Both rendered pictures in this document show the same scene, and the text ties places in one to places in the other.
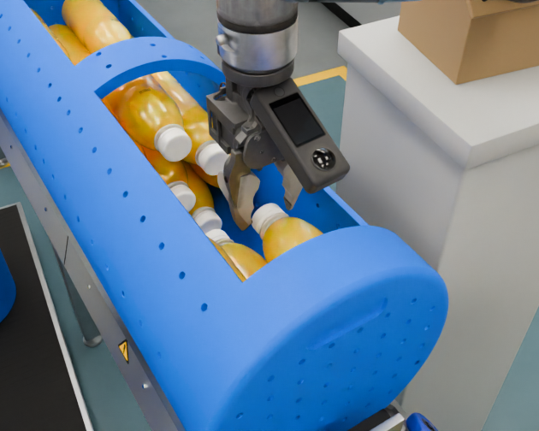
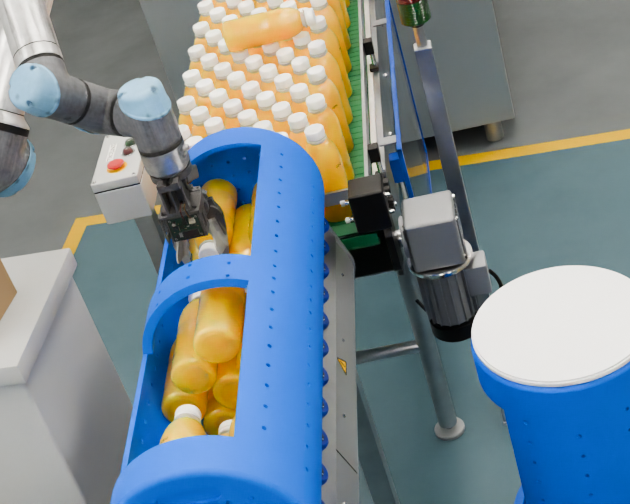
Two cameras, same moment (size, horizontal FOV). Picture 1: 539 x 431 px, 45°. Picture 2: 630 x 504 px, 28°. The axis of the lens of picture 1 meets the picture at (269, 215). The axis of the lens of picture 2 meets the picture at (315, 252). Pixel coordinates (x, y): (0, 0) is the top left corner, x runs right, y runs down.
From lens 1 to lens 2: 2.34 m
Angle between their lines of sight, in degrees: 93
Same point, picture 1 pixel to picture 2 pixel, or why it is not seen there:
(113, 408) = not seen: outside the picture
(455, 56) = (6, 280)
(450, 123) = (60, 264)
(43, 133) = (299, 293)
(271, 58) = not seen: hidden behind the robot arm
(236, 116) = (196, 194)
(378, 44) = (10, 342)
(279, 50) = not seen: hidden behind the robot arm
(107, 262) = (310, 224)
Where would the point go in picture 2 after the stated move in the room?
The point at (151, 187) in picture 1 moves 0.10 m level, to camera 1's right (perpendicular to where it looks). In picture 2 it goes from (264, 194) to (218, 188)
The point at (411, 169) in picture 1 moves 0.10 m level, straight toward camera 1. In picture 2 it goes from (73, 340) to (117, 308)
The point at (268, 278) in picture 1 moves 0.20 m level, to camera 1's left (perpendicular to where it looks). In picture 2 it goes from (250, 139) to (343, 149)
